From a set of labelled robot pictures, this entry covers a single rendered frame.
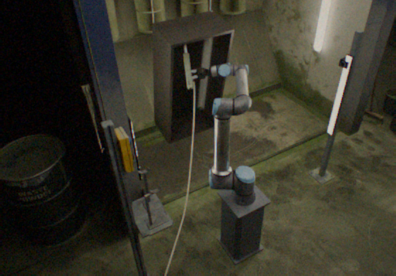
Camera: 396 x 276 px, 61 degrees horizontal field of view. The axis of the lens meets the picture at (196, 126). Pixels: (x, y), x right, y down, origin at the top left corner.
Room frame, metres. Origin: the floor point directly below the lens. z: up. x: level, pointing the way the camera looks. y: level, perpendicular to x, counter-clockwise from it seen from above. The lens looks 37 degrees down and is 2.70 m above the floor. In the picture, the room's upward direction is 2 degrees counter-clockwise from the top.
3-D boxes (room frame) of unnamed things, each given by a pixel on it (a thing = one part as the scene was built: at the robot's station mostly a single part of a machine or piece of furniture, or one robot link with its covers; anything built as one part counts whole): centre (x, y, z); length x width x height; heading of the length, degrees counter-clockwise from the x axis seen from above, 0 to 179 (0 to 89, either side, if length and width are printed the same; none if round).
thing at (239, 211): (1.80, -0.35, 0.32); 0.31 x 0.31 x 0.64; 28
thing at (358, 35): (2.60, -1.35, 0.82); 0.05 x 0.05 x 1.64; 28
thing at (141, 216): (1.54, 0.36, 0.78); 0.31 x 0.23 x 0.01; 28
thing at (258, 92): (3.77, -0.10, 0.11); 2.70 x 0.02 x 0.13; 118
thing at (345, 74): (2.59, -1.31, 1.02); 0.06 x 0.02 x 0.83; 28
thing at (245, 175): (1.80, -0.34, 0.83); 0.17 x 0.15 x 0.18; 84
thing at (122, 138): (1.50, 0.43, 1.42); 0.12 x 0.06 x 0.26; 28
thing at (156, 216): (1.55, 0.34, 0.95); 0.26 x 0.15 x 0.32; 28
